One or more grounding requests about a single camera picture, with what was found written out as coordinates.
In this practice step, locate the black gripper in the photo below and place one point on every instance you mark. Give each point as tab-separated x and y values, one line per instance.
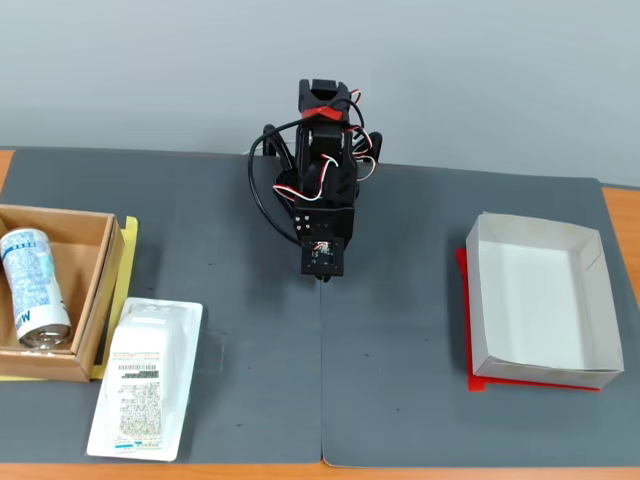
302	223

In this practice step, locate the white blue drink can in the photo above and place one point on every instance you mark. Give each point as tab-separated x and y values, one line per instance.
30	290

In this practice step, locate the white paper box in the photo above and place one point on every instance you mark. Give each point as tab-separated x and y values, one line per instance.
530	310

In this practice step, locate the brown cardboard box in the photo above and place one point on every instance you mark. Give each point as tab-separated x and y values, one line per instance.
95	310

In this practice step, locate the grey table mat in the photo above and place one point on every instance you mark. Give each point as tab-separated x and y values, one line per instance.
225	250
415	310

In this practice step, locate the red tape strip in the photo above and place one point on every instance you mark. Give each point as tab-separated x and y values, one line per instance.
325	111

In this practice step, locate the red paper sheet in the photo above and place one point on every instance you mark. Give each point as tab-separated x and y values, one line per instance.
477	385

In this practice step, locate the yellow paper sheet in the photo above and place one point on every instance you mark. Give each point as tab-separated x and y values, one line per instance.
131	240

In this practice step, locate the white blister package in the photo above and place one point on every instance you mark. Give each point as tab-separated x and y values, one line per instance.
145	380

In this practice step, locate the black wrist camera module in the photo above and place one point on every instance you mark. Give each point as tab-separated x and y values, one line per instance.
322	260

